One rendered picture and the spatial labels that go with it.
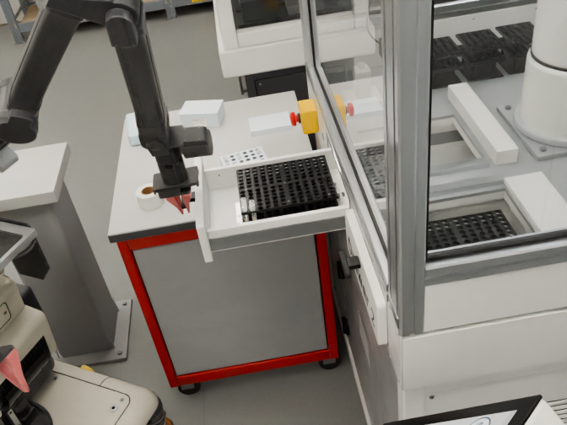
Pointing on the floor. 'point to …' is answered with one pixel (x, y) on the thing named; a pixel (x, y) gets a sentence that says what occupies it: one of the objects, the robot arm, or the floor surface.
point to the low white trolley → (224, 269)
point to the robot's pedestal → (65, 261)
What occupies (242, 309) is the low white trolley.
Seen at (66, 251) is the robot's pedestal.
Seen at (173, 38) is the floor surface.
